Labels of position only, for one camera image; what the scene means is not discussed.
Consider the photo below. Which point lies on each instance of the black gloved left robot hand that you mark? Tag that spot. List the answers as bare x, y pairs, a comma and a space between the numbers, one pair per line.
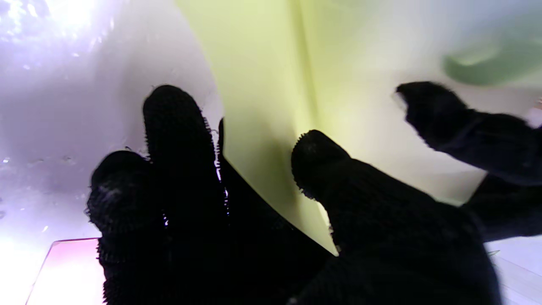
499, 144

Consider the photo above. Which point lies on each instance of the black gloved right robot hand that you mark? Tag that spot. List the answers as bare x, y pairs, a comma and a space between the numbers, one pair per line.
190, 212

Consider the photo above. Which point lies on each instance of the yellow-green translucent file folder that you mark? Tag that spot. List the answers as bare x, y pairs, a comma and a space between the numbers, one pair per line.
262, 63

